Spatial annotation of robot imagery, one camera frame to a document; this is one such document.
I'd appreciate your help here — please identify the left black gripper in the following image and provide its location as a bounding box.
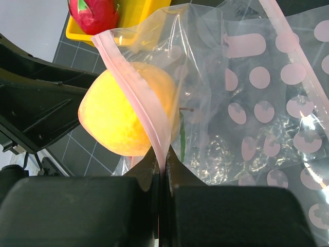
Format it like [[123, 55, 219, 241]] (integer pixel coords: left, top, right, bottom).
[[1, 36, 97, 155]]

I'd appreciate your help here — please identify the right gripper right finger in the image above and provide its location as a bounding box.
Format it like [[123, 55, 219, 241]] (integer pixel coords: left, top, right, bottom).
[[160, 150, 324, 246]]

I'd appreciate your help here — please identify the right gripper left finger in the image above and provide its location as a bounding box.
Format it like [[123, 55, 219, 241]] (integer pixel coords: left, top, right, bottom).
[[1, 152, 160, 246]]

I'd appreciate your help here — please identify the orange peach toy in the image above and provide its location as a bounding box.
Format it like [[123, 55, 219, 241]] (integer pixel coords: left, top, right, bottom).
[[78, 62, 180, 156]]

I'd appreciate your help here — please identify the pink polka dot zip bag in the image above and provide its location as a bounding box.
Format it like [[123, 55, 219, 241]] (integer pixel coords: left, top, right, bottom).
[[92, 1, 328, 233]]

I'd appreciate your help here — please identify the black grid cutting mat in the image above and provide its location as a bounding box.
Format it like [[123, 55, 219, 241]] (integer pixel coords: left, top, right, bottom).
[[39, 29, 129, 176]]

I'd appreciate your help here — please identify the red dragon fruit toy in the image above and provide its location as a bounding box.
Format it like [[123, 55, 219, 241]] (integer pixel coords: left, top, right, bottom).
[[67, 0, 120, 35]]

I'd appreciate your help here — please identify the yellow plastic tray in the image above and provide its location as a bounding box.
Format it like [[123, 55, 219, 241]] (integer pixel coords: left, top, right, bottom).
[[65, 0, 171, 47]]

